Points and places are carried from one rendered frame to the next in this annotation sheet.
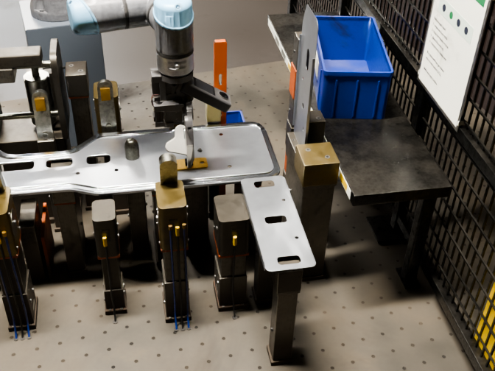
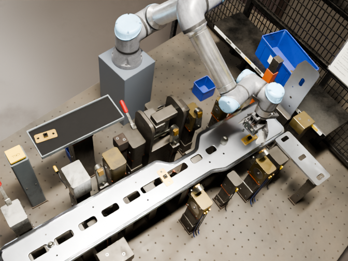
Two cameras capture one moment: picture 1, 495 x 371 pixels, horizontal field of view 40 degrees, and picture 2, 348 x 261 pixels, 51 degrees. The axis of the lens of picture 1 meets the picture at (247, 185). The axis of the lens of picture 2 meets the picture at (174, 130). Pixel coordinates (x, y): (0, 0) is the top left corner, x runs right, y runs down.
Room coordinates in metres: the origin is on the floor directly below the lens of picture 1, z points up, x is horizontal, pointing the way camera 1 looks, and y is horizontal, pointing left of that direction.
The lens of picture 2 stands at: (0.64, 1.02, 2.46)
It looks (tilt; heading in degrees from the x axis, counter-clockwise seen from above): 57 degrees down; 324
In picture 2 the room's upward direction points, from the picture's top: 14 degrees clockwise
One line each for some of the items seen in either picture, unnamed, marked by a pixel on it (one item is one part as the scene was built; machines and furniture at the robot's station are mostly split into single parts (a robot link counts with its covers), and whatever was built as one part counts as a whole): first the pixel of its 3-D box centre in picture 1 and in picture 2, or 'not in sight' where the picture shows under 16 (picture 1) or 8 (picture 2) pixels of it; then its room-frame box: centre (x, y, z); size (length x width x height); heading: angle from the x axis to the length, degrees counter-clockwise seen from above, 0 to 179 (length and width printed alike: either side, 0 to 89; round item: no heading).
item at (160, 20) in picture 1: (173, 23); (271, 97); (1.25, 0.16, 1.34); 0.09 x 0.08 x 0.11; 24
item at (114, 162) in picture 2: not in sight; (112, 175); (1.35, 0.79, 0.89); 0.12 x 0.08 x 0.38; 12
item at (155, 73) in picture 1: (173, 95); (257, 119); (1.25, 0.16, 1.18); 0.09 x 0.08 x 0.12; 102
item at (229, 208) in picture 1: (231, 259); (270, 170); (1.12, 0.03, 0.84); 0.12 x 0.07 x 0.28; 12
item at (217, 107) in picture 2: not in sight; (214, 118); (1.48, 0.18, 0.87); 0.10 x 0.07 x 0.35; 12
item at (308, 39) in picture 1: (303, 82); (295, 89); (1.34, -0.12, 1.17); 0.12 x 0.01 x 0.34; 12
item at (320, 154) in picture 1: (310, 215); (289, 138); (1.23, -0.15, 0.88); 0.08 x 0.08 x 0.36; 12
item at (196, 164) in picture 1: (188, 162); (249, 138); (1.25, 0.13, 1.01); 0.08 x 0.04 x 0.01; 102
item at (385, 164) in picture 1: (342, 89); (277, 69); (1.59, -0.24, 1.01); 0.90 x 0.22 x 0.03; 12
